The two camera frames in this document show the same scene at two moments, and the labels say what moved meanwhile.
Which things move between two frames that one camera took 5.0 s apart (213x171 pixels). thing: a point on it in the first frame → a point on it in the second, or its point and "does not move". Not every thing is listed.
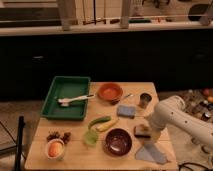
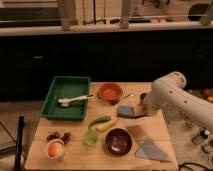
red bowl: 110,91 does not move
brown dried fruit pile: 66,137 does not move
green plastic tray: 66,87 does not move
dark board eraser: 142,131 → 140,110
